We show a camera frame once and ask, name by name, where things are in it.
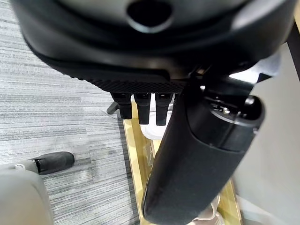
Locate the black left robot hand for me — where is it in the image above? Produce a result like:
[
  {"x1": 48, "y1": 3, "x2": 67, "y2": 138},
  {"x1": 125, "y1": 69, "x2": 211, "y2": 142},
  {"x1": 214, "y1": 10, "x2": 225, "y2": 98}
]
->
[{"x1": 10, "y1": 0, "x2": 296, "y2": 225}]

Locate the dark grey rounded object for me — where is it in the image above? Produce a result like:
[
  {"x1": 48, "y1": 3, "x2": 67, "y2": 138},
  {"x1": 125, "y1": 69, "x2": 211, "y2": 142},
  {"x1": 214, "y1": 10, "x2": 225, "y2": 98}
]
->
[{"x1": 106, "y1": 101, "x2": 120, "y2": 116}]

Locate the white slipper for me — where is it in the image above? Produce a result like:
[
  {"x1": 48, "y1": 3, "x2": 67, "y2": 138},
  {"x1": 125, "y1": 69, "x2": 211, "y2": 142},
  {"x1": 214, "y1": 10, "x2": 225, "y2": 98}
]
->
[{"x1": 140, "y1": 93, "x2": 176, "y2": 141}]

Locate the clear plastic wrap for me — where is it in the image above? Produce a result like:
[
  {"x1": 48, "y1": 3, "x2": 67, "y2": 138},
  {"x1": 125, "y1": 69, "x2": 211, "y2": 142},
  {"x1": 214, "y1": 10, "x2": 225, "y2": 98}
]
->
[{"x1": 143, "y1": 139, "x2": 161, "y2": 167}]

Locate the dark robot foot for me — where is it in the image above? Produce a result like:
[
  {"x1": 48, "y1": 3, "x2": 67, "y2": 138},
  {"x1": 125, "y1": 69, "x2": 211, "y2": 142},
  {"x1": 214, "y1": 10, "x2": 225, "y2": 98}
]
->
[{"x1": 30, "y1": 151, "x2": 75, "y2": 175}]

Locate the pale beige slipper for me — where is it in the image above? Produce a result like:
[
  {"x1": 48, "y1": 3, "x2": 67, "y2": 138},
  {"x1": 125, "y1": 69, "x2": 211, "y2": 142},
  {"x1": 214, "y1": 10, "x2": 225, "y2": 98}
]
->
[{"x1": 195, "y1": 195, "x2": 236, "y2": 223}]

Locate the black rack post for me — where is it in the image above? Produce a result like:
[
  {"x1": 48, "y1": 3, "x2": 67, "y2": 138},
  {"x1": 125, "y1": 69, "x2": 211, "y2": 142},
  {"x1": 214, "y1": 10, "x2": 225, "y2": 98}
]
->
[{"x1": 286, "y1": 0, "x2": 300, "y2": 83}]

